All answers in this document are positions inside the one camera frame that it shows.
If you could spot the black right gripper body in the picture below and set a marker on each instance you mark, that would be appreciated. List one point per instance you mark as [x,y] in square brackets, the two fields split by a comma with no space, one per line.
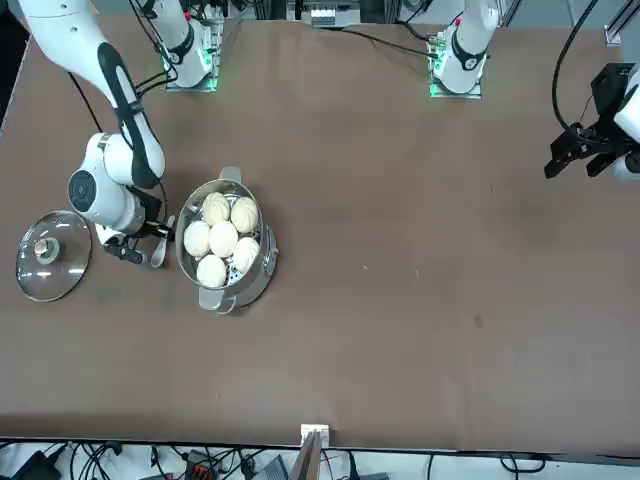
[125,251]

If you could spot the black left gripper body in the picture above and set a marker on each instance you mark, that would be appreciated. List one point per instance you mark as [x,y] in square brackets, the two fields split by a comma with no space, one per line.
[611,90]

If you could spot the white ceramic soup spoon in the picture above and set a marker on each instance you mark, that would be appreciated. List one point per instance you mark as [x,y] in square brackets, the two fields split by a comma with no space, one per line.
[159,257]

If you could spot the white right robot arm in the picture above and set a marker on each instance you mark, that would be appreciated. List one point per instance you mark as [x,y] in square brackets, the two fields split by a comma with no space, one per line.
[65,35]

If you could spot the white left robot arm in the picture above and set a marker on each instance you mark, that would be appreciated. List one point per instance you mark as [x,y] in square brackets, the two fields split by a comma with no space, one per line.
[467,55]

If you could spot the steel steamer insert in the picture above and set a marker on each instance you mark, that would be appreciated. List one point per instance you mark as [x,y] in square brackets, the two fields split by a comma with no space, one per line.
[186,217]

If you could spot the white steamed bun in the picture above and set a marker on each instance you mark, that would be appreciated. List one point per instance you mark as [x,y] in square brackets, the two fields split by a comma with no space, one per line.
[244,214]
[223,239]
[246,253]
[211,270]
[197,239]
[216,208]

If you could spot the glass pot lid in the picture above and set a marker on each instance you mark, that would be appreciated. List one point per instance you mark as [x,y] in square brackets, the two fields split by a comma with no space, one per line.
[70,270]

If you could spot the steel cooking pot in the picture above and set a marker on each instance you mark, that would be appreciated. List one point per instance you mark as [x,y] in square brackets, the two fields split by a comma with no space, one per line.
[265,270]

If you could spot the power strip with orange switches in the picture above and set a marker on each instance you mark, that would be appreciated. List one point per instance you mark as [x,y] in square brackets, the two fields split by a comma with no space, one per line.
[202,470]

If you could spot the grey ribbed adapter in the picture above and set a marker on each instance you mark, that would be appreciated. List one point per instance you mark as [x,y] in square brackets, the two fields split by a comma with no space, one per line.
[274,470]

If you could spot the white terminal block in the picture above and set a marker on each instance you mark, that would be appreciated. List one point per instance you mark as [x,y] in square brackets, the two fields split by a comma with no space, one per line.
[322,17]

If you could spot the aluminium corner bracket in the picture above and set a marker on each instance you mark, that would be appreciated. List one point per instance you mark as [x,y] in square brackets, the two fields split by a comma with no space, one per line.
[612,34]

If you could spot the steel left arm base plate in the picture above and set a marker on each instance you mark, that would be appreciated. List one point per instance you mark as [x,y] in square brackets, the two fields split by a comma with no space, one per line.
[475,93]

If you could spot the steel right arm base plate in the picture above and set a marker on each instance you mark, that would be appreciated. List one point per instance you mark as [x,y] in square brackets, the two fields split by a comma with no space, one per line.
[214,75]

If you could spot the white table edge bracket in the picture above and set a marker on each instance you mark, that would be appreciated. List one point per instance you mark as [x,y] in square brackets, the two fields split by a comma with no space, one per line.
[307,429]

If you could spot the grey camera post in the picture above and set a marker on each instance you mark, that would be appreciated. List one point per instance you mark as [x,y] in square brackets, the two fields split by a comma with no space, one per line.
[307,460]

